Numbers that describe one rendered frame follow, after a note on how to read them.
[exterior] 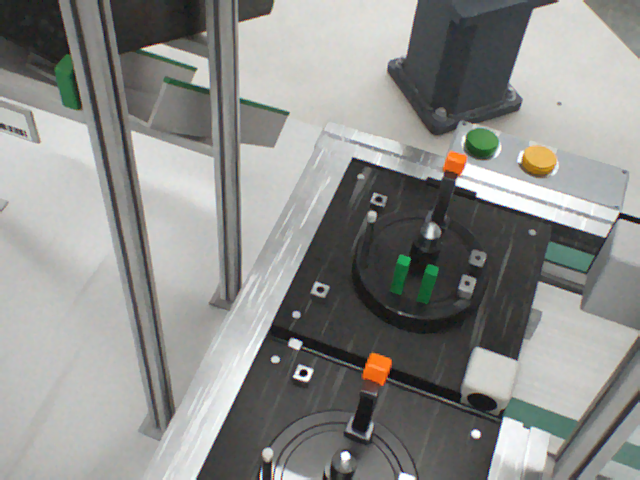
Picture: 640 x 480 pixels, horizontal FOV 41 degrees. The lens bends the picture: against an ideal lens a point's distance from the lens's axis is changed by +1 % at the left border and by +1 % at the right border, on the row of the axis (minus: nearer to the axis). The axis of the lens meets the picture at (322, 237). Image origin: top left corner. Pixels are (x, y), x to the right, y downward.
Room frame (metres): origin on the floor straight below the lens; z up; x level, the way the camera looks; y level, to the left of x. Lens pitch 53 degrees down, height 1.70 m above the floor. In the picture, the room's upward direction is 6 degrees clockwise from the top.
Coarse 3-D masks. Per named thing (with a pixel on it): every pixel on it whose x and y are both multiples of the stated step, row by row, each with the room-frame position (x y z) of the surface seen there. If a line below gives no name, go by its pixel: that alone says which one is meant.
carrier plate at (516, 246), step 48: (336, 192) 0.62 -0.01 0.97; (384, 192) 0.63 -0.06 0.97; (432, 192) 0.64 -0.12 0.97; (336, 240) 0.55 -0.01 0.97; (480, 240) 0.57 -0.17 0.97; (528, 240) 0.58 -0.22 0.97; (288, 288) 0.48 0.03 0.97; (336, 288) 0.49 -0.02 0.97; (528, 288) 0.52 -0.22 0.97; (288, 336) 0.43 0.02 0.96; (336, 336) 0.43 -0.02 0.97; (384, 336) 0.44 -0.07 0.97; (432, 336) 0.45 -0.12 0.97; (480, 336) 0.45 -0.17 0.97; (432, 384) 0.39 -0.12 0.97
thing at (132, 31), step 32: (0, 0) 0.45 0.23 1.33; (32, 0) 0.44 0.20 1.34; (128, 0) 0.47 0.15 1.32; (160, 0) 0.50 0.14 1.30; (192, 0) 0.54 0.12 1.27; (256, 0) 0.62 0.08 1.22; (0, 32) 0.44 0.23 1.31; (32, 32) 0.43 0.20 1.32; (64, 32) 0.42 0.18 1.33; (128, 32) 0.47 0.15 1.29; (160, 32) 0.50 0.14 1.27; (192, 32) 0.53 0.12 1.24
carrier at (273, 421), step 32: (288, 352) 0.41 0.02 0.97; (256, 384) 0.37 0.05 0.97; (288, 384) 0.38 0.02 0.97; (320, 384) 0.38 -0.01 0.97; (352, 384) 0.38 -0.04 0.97; (384, 384) 0.39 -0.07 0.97; (256, 416) 0.34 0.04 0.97; (288, 416) 0.34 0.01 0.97; (320, 416) 0.34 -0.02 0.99; (352, 416) 0.34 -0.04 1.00; (384, 416) 0.35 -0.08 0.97; (416, 416) 0.36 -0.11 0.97; (448, 416) 0.36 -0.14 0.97; (480, 416) 0.37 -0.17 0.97; (224, 448) 0.31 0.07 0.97; (256, 448) 0.31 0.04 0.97; (288, 448) 0.30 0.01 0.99; (320, 448) 0.31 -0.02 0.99; (352, 448) 0.31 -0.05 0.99; (384, 448) 0.31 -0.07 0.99; (416, 448) 0.33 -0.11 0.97; (448, 448) 0.33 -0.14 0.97; (480, 448) 0.33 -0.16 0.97
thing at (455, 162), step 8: (456, 152) 0.61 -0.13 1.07; (448, 160) 0.59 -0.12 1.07; (456, 160) 0.59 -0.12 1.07; (464, 160) 0.59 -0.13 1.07; (448, 168) 0.59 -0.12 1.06; (456, 168) 0.59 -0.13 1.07; (448, 176) 0.57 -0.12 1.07; (456, 176) 0.58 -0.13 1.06; (448, 184) 0.58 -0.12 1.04; (456, 184) 0.59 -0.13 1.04; (440, 192) 0.58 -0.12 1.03; (448, 192) 0.58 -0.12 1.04; (440, 200) 0.58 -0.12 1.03; (448, 200) 0.58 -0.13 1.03; (440, 208) 0.57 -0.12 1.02; (432, 216) 0.57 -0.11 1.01; (440, 216) 0.57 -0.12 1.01
